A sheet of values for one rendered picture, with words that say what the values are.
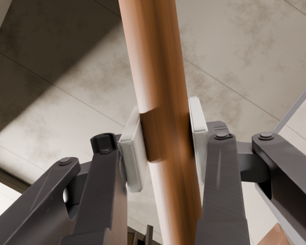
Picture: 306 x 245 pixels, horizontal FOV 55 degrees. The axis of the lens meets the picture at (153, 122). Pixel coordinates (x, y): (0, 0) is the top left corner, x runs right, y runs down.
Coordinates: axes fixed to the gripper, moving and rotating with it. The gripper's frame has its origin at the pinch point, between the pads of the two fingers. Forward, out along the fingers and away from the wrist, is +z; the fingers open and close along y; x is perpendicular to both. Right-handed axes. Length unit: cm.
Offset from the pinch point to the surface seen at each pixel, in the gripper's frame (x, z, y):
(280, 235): -144, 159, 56
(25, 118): -84, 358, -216
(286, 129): -145, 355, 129
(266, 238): -152, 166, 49
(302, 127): -134, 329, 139
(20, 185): -179, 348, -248
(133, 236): -121, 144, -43
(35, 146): -125, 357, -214
